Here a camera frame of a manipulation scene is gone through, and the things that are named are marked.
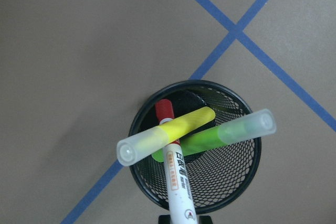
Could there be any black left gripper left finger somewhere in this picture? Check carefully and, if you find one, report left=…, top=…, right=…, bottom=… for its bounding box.
left=158, top=215, right=171, bottom=224

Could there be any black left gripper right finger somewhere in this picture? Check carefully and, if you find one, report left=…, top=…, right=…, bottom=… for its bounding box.
left=198, top=216, right=212, bottom=224

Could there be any red white marker pen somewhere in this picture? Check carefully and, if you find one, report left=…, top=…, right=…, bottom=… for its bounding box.
left=155, top=99, right=198, bottom=223

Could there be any black mesh pen cup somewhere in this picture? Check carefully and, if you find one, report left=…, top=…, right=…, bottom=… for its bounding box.
left=129, top=80, right=261, bottom=214

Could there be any yellow highlighter pen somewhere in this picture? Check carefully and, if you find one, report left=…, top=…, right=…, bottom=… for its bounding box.
left=116, top=106, right=216, bottom=166

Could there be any green highlighter pen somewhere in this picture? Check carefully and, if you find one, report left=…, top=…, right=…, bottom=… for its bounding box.
left=151, top=108, right=277, bottom=162

